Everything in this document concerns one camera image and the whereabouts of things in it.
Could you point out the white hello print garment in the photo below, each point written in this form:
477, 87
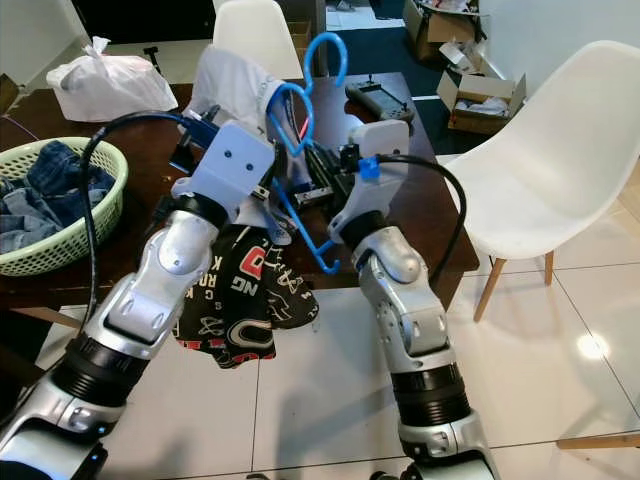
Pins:
240, 85

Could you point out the blue plastic hanger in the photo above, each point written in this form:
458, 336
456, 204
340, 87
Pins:
325, 35

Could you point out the black red printed shirt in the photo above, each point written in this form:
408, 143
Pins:
260, 310

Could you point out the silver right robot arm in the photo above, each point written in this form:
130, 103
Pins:
420, 330

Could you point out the black handheld controller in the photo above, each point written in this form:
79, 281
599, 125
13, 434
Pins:
385, 95

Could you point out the navy floor rug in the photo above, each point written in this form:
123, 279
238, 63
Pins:
380, 50

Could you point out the white plastic chair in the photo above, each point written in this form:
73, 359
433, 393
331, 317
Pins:
255, 25
560, 150

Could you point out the cardboard box white packing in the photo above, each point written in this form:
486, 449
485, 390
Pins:
480, 100

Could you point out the brown cardboard box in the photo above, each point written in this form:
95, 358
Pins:
425, 20

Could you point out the white tied plastic bag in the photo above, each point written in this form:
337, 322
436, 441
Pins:
110, 88

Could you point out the dark blue jeans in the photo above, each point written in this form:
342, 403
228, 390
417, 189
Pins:
70, 165

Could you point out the green laundry basket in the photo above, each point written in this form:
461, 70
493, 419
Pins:
80, 255

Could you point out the light blue denim garment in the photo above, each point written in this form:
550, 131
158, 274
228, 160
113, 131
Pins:
35, 215

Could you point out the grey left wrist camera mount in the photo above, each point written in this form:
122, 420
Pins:
235, 160

